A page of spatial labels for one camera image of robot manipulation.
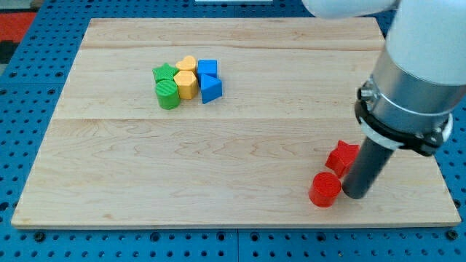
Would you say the blue cube block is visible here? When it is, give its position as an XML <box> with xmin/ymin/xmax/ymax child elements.
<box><xmin>197</xmin><ymin>60</ymin><xmax>218</xmax><ymax>78</ymax></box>

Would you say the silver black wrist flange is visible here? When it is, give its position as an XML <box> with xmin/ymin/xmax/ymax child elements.
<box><xmin>355</xmin><ymin>50</ymin><xmax>465</xmax><ymax>156</ymax></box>

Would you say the light wooden board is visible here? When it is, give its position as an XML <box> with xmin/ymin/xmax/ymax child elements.
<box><xmin>11</xmin><ymin>17</ymin><xmax>461</xmax><ymax>229</ymax></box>

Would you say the yellow hexagon block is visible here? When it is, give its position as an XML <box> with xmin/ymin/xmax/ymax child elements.
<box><xmin>174</xmin><ymin>71</ymin><xmax>198</xmax><ymax>100</ymax></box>

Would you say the red cylinder block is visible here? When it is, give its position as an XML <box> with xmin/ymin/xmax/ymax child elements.
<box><xmin>308</xmin><ymin>172</ymin><xmax>341</xmax><ymax>207</ymax></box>

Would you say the green star block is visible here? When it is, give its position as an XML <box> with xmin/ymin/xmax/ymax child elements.
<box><xmin>152</xmin><ymin>63</ymin><xmax>179</xmax><ymax>83</ymax></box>

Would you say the blue triangle block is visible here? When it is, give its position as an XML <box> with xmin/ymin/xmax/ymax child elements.
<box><xmin>200</xmin><ymin>74</ymin><xmax>223</xmax><ymax>104</ymax></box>

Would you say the red star block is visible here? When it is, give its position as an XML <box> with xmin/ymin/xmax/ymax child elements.
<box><xmin>325</xmin><ymin>140</ymin><xmax>360</xmax><ymax>178</ymax></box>

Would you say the yellow heart block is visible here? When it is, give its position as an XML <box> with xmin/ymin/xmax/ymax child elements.
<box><xmin>175</xmin><ymin>55</ymin><xmax>197</xmax><ymax>74</ymax></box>

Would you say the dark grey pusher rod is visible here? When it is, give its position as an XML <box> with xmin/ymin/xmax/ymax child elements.
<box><xmin>342</xmin><ymin>138</ymin><xmax>394</xmax><ymax>199</ymax></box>

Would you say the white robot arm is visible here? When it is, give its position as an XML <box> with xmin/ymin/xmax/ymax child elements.
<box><xmin>302</xmin><ymin>0</ymin><xmax>465</xmax><ymax>199</ymax></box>

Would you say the green cylinder block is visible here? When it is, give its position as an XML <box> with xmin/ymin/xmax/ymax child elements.
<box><xmin>155</xmin><ymin>80</ymin><xmax>181</xmax><ymax>110</ymax></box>

